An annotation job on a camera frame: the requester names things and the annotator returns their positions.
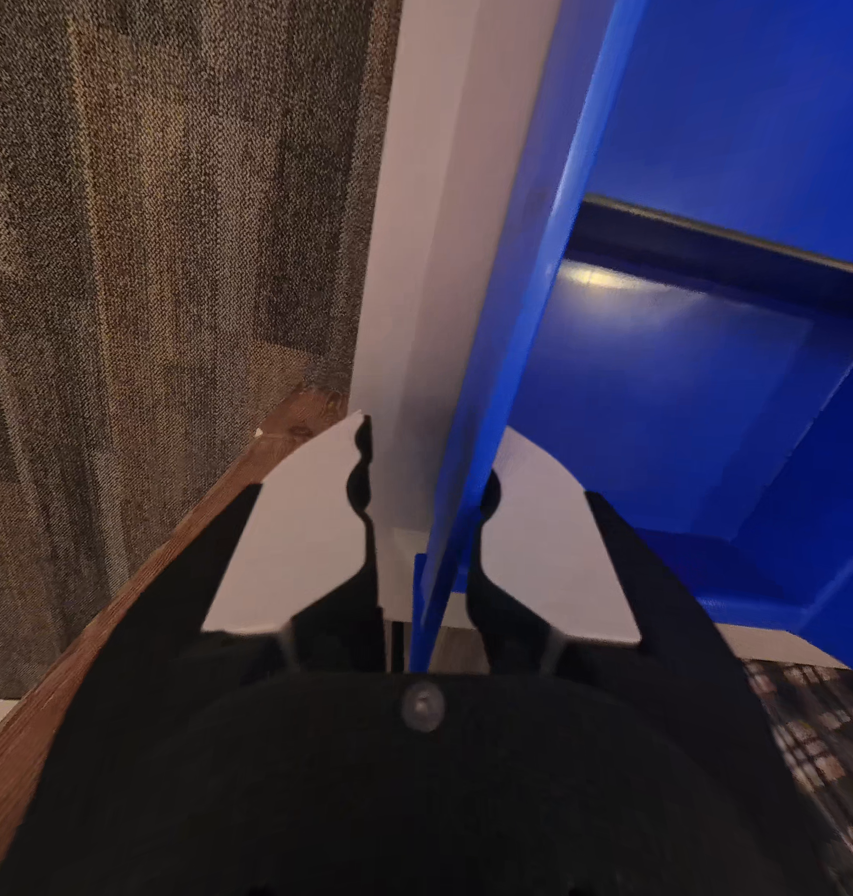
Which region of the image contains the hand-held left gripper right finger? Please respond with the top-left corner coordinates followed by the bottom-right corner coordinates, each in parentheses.
top-left (465, 427), bottom-right (643, 645)

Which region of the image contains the blue divided parts bin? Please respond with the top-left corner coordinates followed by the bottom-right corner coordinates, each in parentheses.
top-left (409, 0), bottom-right (853, 676)

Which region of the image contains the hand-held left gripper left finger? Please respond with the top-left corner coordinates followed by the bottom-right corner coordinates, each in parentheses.
top-left (201, 412), bottom-right (385, 634)

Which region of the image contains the black bin divider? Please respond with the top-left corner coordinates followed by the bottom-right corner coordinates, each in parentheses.
top-left (570, 195), bottom-right (853, 324)

